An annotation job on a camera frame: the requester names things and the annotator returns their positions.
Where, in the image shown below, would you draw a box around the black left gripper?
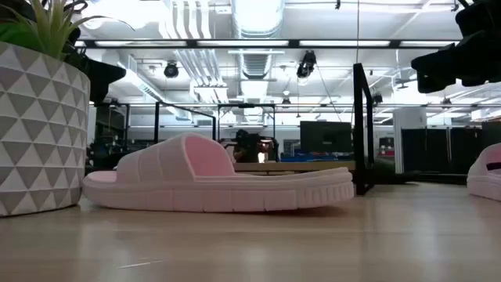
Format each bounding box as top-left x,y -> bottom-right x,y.
62,0 -> 127,105

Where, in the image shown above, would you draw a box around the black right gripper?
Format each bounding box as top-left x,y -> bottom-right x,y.
410,0 -> 501,94

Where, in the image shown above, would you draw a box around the pink rubber slide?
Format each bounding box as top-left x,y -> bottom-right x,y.
82,132 -> 355,214
466,143 -> 501,203

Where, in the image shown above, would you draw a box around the white pillar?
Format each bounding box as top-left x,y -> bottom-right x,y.
393,107 -> 427,175

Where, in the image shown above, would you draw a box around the green succulent plant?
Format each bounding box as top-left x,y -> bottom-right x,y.
0,0 -> 109,66

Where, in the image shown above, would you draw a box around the black cabinets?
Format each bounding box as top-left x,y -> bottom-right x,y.
401,121 -> 501,175

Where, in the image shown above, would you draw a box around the white triangle-patterned plant pot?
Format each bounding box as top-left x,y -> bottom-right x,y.
0,41 -> 92,218

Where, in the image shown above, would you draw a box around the black monitor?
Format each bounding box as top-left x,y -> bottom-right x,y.
300,121 -> 353,154

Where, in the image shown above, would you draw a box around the black overhead beam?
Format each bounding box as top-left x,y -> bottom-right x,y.
74,38 -> 461,49

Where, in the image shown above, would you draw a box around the person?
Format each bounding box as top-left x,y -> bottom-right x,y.
233,128 -> 276,164

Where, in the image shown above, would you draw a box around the black ceiling camera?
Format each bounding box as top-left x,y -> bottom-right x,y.
163,60 -> 180,79
296,49 -> 317,79

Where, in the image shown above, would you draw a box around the wooden shelf with black frame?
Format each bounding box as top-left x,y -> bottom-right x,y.
153,62 -> 376,196

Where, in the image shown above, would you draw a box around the black aluminium table frame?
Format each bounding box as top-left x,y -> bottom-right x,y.
373,172 -> 469,186

